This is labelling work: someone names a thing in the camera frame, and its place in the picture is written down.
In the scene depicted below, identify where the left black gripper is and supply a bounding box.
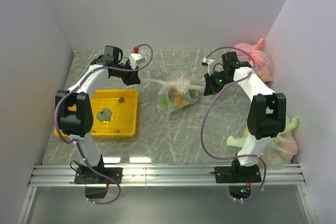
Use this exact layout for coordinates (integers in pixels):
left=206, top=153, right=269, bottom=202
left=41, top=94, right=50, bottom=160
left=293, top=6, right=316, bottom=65
left=111, top=59, right=139, bottom=86

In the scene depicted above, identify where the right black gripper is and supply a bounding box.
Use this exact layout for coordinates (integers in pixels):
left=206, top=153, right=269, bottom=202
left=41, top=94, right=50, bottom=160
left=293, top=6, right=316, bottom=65
left=206, top=70, right=234, bottom=97

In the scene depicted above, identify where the clear plastic bag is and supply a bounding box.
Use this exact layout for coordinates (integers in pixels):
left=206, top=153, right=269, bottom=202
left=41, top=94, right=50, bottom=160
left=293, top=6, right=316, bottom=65
left=146, top=70, right=205, bottom=115

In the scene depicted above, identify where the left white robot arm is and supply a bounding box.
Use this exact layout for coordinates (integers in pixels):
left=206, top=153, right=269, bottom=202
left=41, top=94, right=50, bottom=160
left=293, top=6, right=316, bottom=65
left=54, top=46, right=145, bottom=183

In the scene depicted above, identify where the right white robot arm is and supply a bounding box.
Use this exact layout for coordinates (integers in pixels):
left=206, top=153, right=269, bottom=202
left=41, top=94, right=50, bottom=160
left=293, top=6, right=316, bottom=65
left=202, top=51, right=286, bottom=182

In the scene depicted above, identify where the small fake strawberry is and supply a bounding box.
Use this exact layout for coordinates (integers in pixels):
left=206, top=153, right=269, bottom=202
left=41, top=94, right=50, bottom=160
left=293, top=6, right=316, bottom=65
left=118, top=98, right=125, bottom=104

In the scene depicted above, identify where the green fake leaf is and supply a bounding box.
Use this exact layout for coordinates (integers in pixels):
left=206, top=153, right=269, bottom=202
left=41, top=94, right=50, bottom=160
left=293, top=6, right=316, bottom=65
left=97, top=108, right=112, bottom=122

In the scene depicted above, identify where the pink tied plastic bag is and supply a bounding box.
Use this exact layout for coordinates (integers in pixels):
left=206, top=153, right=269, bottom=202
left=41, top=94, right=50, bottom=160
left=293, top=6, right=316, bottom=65
left=234, top=38, right=275, bottom=83

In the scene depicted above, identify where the green plastic bag with fruit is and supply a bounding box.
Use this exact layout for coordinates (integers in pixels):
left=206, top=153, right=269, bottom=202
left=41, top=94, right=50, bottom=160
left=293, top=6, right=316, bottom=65
left=226, top=116, right=300, bottom=170

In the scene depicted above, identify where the yellow plastic tray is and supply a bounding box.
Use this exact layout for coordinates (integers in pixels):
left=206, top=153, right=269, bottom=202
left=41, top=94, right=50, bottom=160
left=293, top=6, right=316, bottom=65
left=54, top=89, right=139, bottom=138

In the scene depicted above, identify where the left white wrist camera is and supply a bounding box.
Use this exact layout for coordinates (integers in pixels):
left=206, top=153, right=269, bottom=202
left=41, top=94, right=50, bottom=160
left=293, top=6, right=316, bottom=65
left=129, top=53, right=146, bottom=69

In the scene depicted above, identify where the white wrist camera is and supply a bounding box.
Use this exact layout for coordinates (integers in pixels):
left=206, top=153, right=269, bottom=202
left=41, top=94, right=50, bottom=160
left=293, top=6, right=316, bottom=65
left=129, top=53, right=146, bottom=69
left=202, top=57, right=215, bottom=76

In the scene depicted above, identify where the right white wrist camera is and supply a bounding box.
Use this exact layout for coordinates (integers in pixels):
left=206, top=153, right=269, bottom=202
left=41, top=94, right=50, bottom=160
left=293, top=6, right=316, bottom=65
left=202, top=57, right=215, bottom=76

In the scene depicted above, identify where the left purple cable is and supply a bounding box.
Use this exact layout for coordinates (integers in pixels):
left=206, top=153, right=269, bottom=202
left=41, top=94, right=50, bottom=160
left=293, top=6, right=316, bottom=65
left=54, top=43, right=153, bottom=206

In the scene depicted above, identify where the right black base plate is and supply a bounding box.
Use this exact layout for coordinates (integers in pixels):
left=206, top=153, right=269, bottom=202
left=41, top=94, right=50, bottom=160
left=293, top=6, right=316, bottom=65
left=214, top=165, right=262, bottom=184

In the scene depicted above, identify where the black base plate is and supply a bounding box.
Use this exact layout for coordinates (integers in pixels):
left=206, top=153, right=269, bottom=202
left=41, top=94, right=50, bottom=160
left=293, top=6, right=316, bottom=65
left=214, top=165, right=262, bottom=184
left=74, top=166, right=123, bottom=185

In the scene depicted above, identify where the aluminium mounting rail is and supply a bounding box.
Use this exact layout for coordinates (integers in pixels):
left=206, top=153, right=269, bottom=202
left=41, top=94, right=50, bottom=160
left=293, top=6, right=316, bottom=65
left=28, top=163, right=306, bottom=187

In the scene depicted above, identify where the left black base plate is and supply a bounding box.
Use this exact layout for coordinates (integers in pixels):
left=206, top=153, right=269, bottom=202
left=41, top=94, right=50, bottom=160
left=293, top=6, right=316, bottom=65
left=74, top=166, right=123, bottom=185

